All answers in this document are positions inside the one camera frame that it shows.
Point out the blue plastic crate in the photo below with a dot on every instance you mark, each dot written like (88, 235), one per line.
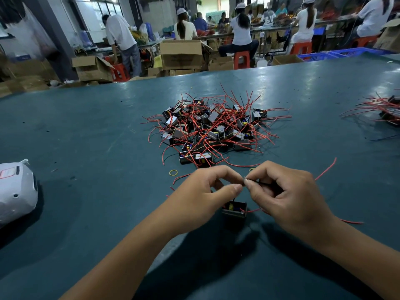
(365, 51)
(312, 57)

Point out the white plastic shell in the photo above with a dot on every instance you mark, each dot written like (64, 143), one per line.
(17, 191)

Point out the person's left forearm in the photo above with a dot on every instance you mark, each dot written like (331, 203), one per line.
(125, 268)

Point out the person's right hand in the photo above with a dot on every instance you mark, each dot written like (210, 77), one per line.
(290, 196)

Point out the open cardboard box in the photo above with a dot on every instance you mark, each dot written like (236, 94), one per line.
(94, 68)

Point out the person's left hand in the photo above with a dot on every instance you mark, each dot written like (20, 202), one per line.
(200, 200)

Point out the red plastic stool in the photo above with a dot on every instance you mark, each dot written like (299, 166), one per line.
(365, 41)
(300, 48)
(241, 60)
(119, 73)

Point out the shallow cardboard box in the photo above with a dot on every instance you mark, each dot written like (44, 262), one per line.
(286, 60)

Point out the low cardboard box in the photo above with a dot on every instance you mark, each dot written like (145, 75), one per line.
(220, 65)

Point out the tilted cardboard box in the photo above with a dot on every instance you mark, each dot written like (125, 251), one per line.
(390, 38)

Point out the large closed cardboard box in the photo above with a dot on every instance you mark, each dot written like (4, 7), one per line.
(181, 54)

